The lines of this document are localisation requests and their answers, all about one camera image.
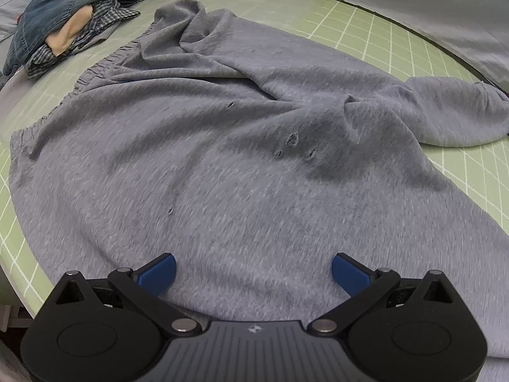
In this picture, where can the beige garment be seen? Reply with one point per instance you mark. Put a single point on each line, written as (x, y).
(67, 32)

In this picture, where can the blue denim jeans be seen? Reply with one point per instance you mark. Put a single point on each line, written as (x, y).
(51, 12)

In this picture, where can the blue plaid shirt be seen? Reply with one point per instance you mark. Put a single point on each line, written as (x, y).
(107, 14)

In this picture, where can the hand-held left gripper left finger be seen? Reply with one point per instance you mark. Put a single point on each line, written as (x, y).
(159, 273)

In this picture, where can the grey carrot-print bed sheet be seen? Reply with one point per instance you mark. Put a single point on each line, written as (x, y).
(437, 8)

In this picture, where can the green checked mat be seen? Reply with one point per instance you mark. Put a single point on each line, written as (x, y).
(358, 24)

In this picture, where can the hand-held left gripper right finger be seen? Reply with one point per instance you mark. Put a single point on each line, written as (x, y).
(350, 275)

